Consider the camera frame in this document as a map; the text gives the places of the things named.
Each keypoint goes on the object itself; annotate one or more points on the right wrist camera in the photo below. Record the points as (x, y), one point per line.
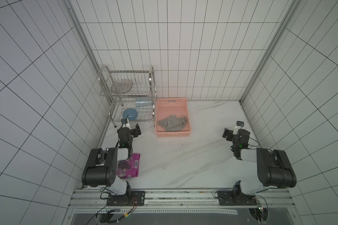
(239, 125)

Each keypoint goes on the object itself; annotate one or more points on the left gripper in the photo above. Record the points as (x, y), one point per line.
(134, 131)

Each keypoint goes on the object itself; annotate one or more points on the blue bowl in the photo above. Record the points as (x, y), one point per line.
(131, 114)

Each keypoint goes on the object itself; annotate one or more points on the purple snack packet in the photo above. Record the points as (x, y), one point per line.
(127, 169)

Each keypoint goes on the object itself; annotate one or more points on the clear glass plate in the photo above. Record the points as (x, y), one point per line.
(121, 86)

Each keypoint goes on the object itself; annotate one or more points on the grey striped dishcloth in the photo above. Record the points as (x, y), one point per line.
(173, 123)

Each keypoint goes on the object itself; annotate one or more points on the pink plastic basket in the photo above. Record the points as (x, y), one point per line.
(166, 107)

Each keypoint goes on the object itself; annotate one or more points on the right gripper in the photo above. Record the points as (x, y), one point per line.
(230, 134)

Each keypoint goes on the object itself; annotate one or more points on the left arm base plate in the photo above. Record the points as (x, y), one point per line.
(138, 197)

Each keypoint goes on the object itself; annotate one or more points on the metal dish rack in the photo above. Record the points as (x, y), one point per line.
(144, 85)

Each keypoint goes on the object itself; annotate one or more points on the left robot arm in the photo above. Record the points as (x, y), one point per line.
(110, 168)

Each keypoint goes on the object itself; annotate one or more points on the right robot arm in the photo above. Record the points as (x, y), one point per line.
(274, 169)

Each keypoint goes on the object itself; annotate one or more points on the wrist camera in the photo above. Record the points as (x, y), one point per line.
(239, 125)
(125, 123)

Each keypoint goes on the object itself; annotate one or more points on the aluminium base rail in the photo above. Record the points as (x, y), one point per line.
(180, 201)

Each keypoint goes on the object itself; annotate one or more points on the light blue container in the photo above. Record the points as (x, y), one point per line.
(143, 102)

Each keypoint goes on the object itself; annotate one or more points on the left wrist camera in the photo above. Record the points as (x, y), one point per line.
(125, 123)

